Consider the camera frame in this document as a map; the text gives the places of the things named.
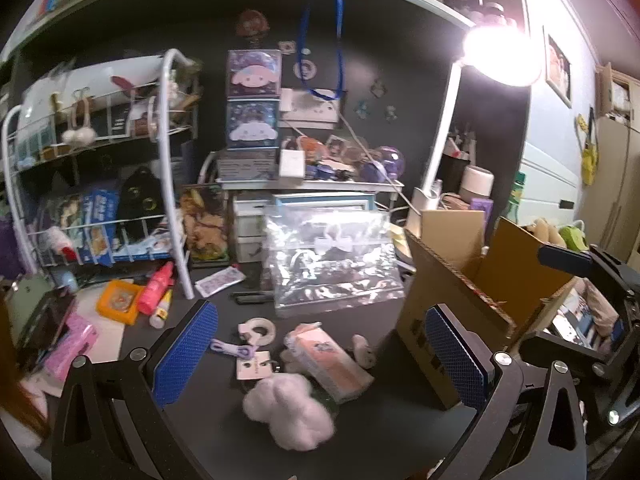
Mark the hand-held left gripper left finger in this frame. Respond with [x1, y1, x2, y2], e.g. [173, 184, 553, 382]
[50, 300, 221, 480]

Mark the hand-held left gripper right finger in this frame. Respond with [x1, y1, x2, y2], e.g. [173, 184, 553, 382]
[425, 304, 587, 480]

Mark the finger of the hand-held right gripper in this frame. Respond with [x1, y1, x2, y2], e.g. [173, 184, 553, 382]
[537, 242, 626, 293]
[520, 334, 616, 376]

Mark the purple woven strap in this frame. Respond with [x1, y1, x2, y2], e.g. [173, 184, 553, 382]
[210, 338, 253, 358]

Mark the brown cardboard box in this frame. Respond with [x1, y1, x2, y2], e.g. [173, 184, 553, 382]
[395, 207, 581, 411]

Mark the green plush toy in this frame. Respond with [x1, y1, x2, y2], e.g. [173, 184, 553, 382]
[559, 224, 588, 252]

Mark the beige plush toy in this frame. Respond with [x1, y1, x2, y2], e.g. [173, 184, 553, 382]
[522, 217, 566, 248]

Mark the white tube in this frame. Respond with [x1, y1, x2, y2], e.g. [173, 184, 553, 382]
[149, 287, 173, 329]

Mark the white card tag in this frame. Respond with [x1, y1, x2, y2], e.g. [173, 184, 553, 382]
[235, 352, 273, 381]

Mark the pink bottle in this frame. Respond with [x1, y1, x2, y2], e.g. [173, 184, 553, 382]
[137, 261, 175, 316]

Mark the green bottle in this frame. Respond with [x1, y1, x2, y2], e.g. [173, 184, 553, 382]
[507, 172, 527, 221]

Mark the small printed packet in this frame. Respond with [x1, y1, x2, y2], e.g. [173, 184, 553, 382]
[194, 266, 247, 297]

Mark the orange square box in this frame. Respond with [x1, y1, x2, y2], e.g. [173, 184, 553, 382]
[96, 280, 143, 325]

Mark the black clip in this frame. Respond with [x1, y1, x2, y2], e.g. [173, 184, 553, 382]
[232, 291, 275, 307]

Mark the small grey plush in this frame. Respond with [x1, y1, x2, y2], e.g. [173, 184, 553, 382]
[350, 334, 378, 370]

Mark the beige wardrobe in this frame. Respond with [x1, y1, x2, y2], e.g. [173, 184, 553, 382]
[595, 62, 640, 261]

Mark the yellow hanging bag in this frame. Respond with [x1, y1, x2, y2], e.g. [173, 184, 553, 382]
[575, 107, 601, 186]

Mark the white fluffy plush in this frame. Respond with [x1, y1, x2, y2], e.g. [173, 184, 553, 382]
[242, 374, 335, 450]

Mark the white thermos cup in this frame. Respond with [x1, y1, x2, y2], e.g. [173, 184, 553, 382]
[460, 165, 495, 206]

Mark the printed picture stand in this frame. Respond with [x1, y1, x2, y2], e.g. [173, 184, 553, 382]
[180, 184, 231, 266]

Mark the pink tissue packet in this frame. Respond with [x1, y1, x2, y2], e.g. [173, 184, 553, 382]
[285, 322, 375, 403]

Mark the white small drawer unit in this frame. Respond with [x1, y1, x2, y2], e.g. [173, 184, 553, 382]
[232, 195, 273, 263]

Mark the black pen holder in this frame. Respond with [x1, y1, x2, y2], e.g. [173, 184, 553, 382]
[440, 130, 473, 193]

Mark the clear plastic bag with bow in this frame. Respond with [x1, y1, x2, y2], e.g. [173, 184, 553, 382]
[262, 205, 406, 318]

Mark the blue snack packet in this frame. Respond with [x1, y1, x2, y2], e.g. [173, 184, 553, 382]
[82, 187, 121, 266]

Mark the black plush cat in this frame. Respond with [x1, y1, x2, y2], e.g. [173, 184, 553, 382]
[117, 166, 161, 251]

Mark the white desk lamp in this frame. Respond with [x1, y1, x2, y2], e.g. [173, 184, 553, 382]
[405, 25, 543, 233]

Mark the grey printed box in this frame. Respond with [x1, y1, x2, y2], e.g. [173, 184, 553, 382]
[217, 149, 278, 181]

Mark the purple transparent ball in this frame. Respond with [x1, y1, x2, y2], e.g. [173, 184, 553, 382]
[372, 146, 405, 181]

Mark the white shelf riser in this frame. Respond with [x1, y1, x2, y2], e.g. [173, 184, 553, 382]
[200, 152, 406, 211]

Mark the blue cartoon dog box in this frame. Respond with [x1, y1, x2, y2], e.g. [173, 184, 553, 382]
[226, 100, 281, 150]

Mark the white pom-pom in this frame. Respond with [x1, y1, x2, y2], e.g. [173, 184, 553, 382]
[61, 125, 97, 146]

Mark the purple cartoon dog box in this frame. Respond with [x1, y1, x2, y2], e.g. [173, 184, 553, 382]
[226, 49, 282, 100]

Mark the framed wall picture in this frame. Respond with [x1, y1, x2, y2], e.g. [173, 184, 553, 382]
[543, 34, 573, 108]

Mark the blue picture frame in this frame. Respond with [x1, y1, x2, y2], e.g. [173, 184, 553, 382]
[272, 192, 376, 213]

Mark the white wire rack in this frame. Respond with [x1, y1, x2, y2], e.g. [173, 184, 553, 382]
[0, 49, 201, 301]

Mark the blue ribbon lanyard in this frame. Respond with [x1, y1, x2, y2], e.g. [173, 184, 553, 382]
[297, 0, 346, 101]

